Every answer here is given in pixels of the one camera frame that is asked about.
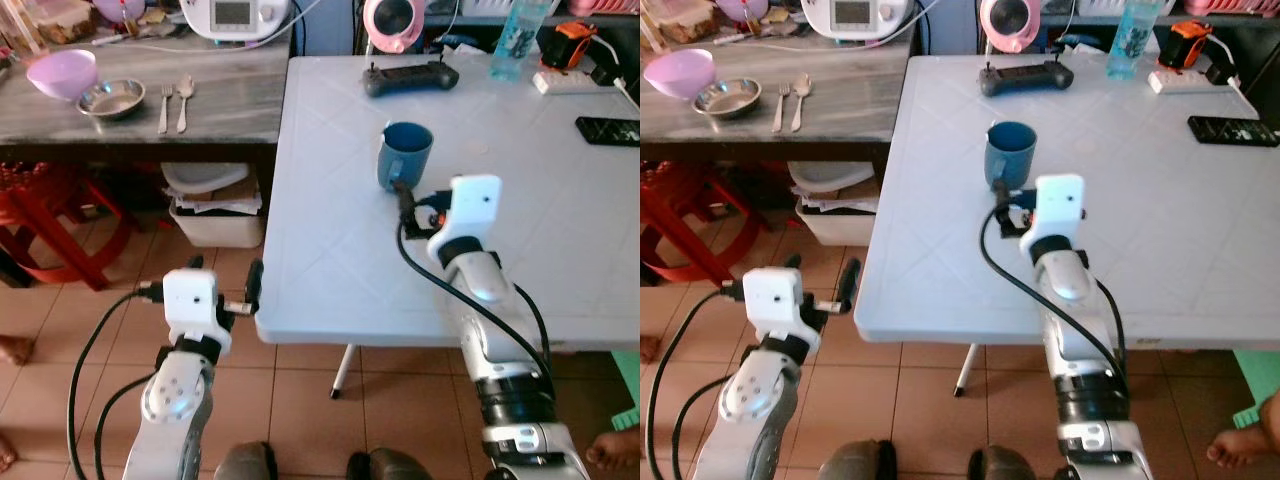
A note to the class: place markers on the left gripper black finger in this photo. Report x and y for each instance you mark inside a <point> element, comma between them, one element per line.
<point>793,262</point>
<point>851,285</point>
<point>254,285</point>
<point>195,263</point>

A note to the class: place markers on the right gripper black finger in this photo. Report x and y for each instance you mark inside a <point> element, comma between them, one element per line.
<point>1001,190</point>
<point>401,190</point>

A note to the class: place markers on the blue ceramic mug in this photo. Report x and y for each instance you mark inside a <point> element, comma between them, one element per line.
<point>408,150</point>
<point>1012,150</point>

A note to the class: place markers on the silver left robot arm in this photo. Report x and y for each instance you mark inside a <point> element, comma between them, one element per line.
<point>745,410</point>
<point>175,410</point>

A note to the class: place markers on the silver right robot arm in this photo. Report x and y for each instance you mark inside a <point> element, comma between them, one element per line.
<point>500,350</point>
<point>1085,350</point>

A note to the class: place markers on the white plastic bin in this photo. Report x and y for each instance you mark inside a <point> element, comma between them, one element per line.
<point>215,228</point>
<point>835,228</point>

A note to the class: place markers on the white plastic folding table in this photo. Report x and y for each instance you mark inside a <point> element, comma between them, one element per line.
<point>330,270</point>
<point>920,270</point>

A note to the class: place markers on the white round lid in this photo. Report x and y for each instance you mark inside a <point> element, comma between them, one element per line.
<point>205,177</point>
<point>828,176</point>

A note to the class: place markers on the black handheld controller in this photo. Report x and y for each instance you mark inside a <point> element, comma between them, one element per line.
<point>1025,77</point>
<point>410,78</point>

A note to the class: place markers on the red plastic stool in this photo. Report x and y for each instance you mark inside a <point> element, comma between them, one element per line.
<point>690,215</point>
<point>60,215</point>

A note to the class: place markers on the white metal table leg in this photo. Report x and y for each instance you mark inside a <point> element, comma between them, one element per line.
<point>966,372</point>
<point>343,372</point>

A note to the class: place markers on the grey left robot foot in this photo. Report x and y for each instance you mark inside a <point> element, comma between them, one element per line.
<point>245,463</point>
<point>857,462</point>

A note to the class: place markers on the grey robot foot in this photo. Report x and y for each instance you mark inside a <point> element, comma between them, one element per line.
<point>245,463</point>
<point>857,462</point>
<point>392,466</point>
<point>1008,465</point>

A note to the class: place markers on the grey wooden side table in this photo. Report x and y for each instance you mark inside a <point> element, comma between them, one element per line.
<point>850,110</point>
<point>230,110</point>

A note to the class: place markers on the steel fork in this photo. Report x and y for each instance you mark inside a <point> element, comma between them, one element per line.
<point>781,105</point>
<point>165,105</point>

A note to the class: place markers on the pink round appliance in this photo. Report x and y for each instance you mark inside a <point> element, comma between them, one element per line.
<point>1008,25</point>
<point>392,25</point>

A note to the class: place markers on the steel spoon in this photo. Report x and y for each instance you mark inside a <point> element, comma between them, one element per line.
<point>801,95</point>
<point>184,95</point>

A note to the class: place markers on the bare person foot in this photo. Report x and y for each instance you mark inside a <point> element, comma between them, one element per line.
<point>612,450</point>
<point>1245,440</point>
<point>648,348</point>
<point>14,349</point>

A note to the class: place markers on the stainless steel bowl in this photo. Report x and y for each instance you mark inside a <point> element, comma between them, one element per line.
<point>112,98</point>
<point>728,97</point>

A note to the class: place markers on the white power strip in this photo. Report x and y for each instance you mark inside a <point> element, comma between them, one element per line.
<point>562,82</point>
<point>1178,81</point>

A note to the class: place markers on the clear blue water bottle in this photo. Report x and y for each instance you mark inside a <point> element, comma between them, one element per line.
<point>518,40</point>
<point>1132,40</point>

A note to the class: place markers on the green mat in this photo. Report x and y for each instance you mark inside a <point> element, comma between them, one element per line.
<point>628,390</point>
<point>1258,385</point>

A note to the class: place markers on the orange and black device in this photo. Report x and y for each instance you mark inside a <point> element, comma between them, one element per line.
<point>1186,44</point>
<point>568,45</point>

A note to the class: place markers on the purple plastic bowl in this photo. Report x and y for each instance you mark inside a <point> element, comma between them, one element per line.
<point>62,72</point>
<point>680,72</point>

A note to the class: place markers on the grey right robot foot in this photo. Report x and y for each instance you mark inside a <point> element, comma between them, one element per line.
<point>392,466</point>
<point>1008,465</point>

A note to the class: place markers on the black charger plug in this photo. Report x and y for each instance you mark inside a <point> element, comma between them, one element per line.
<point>1220,70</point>
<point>604,73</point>

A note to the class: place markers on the white appliance with display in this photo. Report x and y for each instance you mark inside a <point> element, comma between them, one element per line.
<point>855,17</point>
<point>235,18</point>

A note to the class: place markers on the marker pen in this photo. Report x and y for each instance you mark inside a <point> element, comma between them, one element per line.
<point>733,39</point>
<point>112,40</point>

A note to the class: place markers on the flat black remote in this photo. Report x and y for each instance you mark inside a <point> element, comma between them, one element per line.
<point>1235,131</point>

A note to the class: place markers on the pink plastic basket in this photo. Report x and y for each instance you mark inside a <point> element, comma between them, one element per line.
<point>605,6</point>
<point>1230,6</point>

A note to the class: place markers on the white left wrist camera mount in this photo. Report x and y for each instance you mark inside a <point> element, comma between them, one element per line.
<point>775,305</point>
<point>192,305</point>

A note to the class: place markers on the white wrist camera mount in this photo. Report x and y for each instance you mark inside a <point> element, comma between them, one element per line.
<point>775,305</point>
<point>192,305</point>
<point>1058,210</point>
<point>472,210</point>

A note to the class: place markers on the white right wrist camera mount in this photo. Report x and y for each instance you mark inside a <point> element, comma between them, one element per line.
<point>1058,210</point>
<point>472,210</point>

